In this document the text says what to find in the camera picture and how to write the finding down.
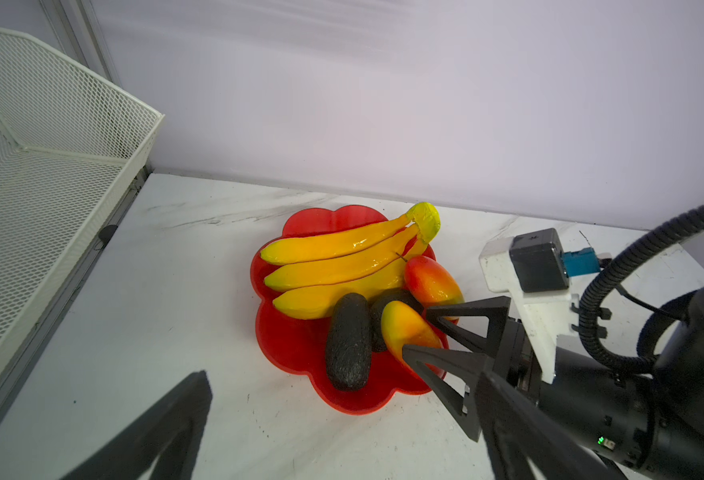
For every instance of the aluminium frame corner post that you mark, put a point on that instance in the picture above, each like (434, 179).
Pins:
(76, 27)

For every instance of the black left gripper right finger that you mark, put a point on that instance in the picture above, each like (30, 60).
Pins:
(519, 437)

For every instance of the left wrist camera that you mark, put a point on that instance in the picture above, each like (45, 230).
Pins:
(542, 265)

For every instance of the white mesh two-tier shelf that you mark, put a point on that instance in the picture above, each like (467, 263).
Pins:
(71, 143)

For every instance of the red yellow fake mango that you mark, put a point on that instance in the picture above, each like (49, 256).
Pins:
(430, 284)

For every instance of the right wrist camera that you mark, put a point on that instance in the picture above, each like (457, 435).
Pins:
(550, 318)

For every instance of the red flower-shaped fruit bowl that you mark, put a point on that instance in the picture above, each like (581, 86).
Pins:
(298, 346)

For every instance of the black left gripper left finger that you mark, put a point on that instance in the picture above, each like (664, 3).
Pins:
(164, 441)

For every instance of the dark fake avocado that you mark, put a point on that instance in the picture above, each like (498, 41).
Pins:
(376, 312)
(348, 352)

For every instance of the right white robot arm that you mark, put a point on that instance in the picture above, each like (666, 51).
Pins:
(589, 421)

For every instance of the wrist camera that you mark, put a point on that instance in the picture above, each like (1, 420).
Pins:
(542, 265)
(550, 318)

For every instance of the yellow fake banana bunch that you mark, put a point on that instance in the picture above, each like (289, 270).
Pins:
(313, 273)

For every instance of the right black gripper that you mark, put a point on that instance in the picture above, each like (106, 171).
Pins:
(483, 327)

